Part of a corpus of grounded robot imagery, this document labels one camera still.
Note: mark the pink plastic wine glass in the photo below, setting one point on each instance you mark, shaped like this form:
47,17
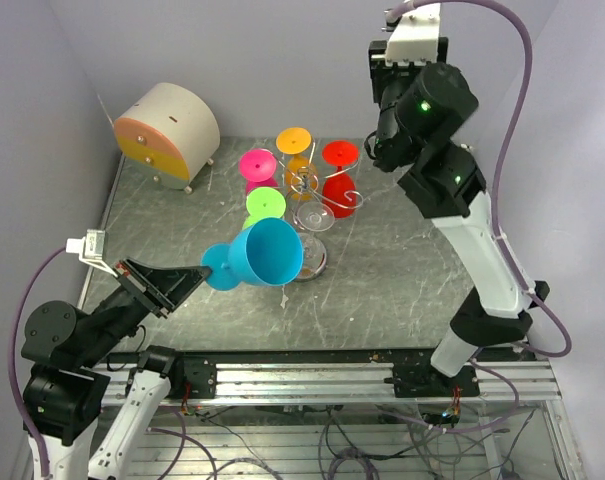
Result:
258,167

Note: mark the chrome wine glass rack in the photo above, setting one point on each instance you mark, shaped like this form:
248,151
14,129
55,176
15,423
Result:
317,196

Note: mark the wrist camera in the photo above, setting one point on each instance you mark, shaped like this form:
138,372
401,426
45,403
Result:
415,32
90,250

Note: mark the red plastic wine glass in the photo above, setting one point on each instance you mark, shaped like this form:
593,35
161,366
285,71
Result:
338,190

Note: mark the round mini drawer cabinet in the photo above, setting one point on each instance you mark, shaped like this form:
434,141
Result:
170,133

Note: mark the blue plastic wine glass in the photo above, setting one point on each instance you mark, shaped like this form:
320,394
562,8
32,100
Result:
269,253

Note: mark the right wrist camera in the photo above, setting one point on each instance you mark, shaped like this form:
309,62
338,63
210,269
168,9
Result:
415,32

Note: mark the green plastic wine glass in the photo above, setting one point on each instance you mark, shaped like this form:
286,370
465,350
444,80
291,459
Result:
264,202

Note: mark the clear wine glass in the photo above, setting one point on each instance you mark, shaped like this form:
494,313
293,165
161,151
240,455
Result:
311,218

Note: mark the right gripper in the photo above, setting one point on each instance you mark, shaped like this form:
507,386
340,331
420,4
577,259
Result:
383,72

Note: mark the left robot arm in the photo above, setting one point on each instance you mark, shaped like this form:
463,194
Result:
63,397

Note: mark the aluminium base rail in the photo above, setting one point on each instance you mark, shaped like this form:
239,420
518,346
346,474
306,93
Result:
243,384

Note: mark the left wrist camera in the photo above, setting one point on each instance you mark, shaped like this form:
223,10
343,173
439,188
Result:
90,250

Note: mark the orange plastic wine glass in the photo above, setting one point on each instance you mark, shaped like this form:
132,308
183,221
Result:
294,150

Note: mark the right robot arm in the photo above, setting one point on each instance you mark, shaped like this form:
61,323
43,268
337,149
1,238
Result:
421,106

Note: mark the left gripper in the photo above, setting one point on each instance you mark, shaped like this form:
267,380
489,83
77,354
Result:
163,287

